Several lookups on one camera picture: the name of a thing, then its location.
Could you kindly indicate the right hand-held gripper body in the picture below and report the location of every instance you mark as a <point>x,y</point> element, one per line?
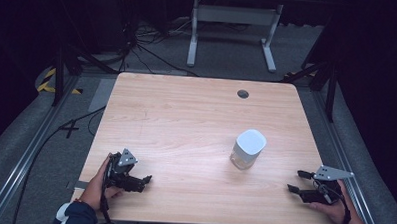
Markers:
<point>331,173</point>

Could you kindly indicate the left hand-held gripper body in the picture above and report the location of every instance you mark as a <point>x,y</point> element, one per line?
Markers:
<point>124,158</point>

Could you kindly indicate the person's right hand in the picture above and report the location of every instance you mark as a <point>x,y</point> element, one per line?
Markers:
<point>339,212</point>

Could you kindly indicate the person's left hand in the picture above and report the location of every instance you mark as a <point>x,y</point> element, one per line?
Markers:
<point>95,190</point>

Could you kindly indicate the grey tape strip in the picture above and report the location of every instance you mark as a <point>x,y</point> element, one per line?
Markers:
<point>79,185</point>

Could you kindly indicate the clear jar with white lid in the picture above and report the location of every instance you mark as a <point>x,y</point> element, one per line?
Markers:
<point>248,147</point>

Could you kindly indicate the black tripod stand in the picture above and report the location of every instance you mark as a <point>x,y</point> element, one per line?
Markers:
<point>330,90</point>
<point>59,73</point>

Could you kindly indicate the yellow and black floor tape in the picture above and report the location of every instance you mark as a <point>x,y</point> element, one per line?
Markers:
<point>46,84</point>

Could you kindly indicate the grey metal floor rail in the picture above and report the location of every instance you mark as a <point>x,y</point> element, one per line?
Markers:
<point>343,163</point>
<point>24,159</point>

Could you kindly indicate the white metal desk frame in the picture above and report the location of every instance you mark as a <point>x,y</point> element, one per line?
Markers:
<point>235,15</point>

